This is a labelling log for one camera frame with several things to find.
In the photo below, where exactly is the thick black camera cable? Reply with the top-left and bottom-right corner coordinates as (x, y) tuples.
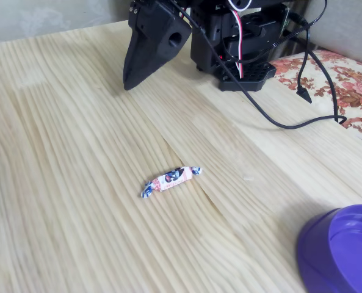
(154, 0), (348, 131)

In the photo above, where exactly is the black cable with pointed plug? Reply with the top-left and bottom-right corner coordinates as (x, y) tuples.
(295, 48), (313, 105)

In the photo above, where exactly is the black power cable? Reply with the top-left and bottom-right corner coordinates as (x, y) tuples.
(226, 0), (328, 63)

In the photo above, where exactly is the candy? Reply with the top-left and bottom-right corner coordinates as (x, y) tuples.
(140, 166), (203, 199)

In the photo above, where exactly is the purple plastic bowl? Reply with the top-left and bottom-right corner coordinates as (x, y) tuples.
(295, 204), (362, 293)

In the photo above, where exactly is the grey sofa backrest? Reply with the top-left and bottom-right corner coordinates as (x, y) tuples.
(302, 0), (362, 70)

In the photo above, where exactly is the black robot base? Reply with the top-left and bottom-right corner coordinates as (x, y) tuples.
(190, 29), (278, 92)

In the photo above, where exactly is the floral patterned cloth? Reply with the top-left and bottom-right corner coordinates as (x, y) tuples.
(269, 50), (362, 150)

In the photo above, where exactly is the thin black cable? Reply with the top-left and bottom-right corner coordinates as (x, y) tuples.
(307, 48), (342, 118)

